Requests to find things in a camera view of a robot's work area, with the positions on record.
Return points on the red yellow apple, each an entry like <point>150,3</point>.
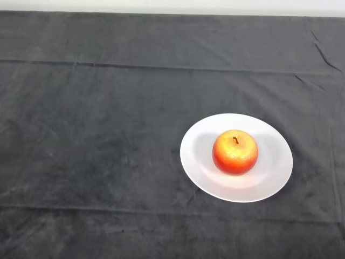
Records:
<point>235,156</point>

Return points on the white round plate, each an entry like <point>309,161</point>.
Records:
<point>273,172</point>

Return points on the black table cloth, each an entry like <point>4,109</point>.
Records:
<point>107,121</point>

